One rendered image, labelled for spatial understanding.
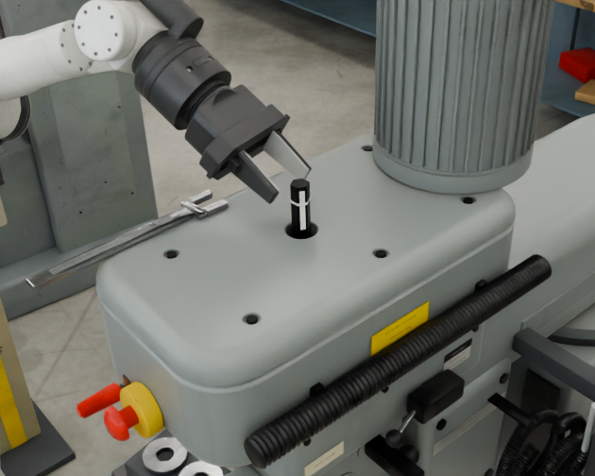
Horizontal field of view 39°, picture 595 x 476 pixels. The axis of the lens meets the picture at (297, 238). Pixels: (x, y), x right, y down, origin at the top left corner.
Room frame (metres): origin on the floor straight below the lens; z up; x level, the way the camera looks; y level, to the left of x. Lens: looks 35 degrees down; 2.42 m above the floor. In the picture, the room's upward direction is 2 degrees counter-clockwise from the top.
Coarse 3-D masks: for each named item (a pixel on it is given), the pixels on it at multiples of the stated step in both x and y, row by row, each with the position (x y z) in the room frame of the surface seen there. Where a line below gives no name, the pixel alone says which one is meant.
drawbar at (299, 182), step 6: (294, 180) 0.78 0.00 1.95; (300, 180) 0.78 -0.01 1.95; (306, 180) 0.78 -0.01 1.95; (294, 186) 0.77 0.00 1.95; (300, 186) 0.77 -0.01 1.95; (306, 186) 0.77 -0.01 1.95; (294, 192) 0.77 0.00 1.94; (306, 192) 0.77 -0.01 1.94; (294, 198) 0.77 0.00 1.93; (306, 198) 0.77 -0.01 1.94; (294, 204) 0.77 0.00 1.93; (294, 210) 0.77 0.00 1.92; (306, 210) 0.77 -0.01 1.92; (294, 216) 0.77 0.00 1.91; (306, 216) 0.77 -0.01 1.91; (294, 222) 0.77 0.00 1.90; (306, 222) 0.77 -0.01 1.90; (294, 228) 0.77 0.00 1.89; (306, 228) 0.77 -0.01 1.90; (294, 234) 0.77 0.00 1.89; (300, 234) 0.76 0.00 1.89; (306, 234) 0.77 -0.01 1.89
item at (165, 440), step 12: (168, 432) 1.19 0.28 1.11; (156, 444) 1.14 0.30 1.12; (168, 444) 1.14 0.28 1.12; (180, 444) 1.14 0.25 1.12; (132, 456) 1.13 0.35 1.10; (144, 456) 1.11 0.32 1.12; (156, 456) 1.11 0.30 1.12; (168, 456) 1.12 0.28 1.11; (180, 456) 1.11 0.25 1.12; (192, 456) 1.12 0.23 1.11; (132, 468) 1.10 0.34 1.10; (144, 468) 1.09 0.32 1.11; (156, 468) 1.08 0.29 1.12; (168, 468) 1.08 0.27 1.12; (180, 468) 1.09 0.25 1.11; (192, 468) 1.08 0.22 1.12; (204, 468) 1.08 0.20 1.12; (216, 468) 1.08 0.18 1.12
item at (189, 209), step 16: (208, 192) 0.85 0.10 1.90; (192, 208) 0.81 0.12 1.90; (208, 208) 0.81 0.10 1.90; (224, 208) 0.82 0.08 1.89; (144, 224) 0.79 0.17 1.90; (160, 224) 0.78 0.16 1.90; (176, 224) 0.79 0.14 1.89; (112, 240) 0.75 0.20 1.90; (128, 240) 0.75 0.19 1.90; (80, 256) 0.73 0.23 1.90; (96, 256) 0.73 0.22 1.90; (48, 272) 0.70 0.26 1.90; (64, 272) 0.70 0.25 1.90; (32, 288) 0.68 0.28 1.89
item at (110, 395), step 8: (112, 384) 0.72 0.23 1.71; (120, 384) 0.72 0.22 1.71; (96, 392) 0.71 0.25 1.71; (104, 392) 0.71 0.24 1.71; (112, 392) 0.71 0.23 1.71; (88, 400) 0.70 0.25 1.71; (96, 400) 0.70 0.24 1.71; (104, 400) 0.70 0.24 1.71; (112, 400) 0.70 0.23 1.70; (80, 408) 0.69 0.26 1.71; (88, 408) 0.69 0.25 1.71; (96, 408) 0.69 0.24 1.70; (104, 408) 0.70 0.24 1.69; (80, 416) 0.68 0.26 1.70
